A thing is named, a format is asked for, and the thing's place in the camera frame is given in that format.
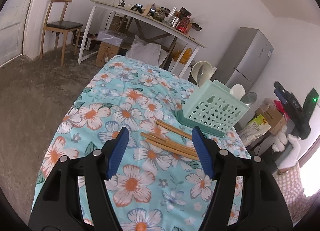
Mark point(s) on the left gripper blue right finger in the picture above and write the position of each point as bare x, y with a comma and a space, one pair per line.
199, 142

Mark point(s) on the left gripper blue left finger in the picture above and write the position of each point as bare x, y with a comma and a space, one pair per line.
115, 152

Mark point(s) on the wooden chopstick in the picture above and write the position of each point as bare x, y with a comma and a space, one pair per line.
173, 150
153, 139
174, 144
173, 129

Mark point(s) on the right pink checked forearm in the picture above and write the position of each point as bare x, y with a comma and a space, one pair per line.
291, 187

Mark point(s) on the right white gloved hand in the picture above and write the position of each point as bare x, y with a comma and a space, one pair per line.
288, 147

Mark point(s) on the cardboard box near fridge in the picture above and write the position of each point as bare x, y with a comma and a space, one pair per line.
272, 115

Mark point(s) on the mint green utensil holder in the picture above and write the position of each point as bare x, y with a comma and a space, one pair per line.
212, 108

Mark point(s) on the grey metal ladle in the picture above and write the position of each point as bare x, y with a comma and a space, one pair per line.
249, 98

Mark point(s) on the white spoon in holder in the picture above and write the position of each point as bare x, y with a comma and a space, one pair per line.
237, 91

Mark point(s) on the grey refrigerator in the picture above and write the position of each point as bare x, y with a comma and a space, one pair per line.
245, 59

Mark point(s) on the white ladle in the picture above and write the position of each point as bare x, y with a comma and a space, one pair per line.
201, 72

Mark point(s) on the cardboard box under desk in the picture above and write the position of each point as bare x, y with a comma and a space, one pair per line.
105, 53

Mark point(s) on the white pillow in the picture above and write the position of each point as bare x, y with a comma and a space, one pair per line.
149, 53

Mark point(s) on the yellow plastic bag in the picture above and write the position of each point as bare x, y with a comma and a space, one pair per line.
185, 57

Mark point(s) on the clear plastic storage box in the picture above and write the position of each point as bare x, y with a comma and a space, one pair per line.
111, 37

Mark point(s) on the white long desk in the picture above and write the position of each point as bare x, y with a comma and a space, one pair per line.
139, 17

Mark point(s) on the red bottles pack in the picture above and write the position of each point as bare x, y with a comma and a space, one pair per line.
183, 25

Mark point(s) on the wooden chair black seat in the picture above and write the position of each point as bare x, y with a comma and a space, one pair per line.
60, 27

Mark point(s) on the white door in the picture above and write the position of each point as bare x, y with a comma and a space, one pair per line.
13, 17

